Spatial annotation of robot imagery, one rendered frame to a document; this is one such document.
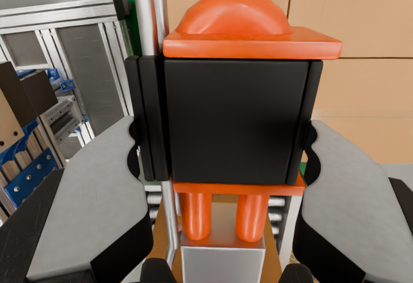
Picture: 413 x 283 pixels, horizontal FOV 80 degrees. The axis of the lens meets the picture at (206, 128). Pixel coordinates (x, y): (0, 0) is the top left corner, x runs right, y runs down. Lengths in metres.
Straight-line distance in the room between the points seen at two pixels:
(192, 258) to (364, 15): 0.81
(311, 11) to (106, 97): 0.96
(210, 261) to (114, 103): 1.16
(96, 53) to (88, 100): 0.25
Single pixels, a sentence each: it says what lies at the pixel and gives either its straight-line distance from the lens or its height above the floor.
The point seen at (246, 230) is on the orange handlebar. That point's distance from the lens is 0.19.
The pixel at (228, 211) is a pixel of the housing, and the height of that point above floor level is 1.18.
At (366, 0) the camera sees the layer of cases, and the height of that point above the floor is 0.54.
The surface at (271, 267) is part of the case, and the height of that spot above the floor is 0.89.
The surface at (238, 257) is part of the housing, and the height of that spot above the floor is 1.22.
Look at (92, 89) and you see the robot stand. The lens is 1.33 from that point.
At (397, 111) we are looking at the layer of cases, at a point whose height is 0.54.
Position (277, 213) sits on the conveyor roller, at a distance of 1.21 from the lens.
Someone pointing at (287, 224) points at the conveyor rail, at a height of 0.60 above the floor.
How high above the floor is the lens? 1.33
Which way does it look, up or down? 61 degrees down
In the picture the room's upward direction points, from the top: 176 degrees counter-clockwise
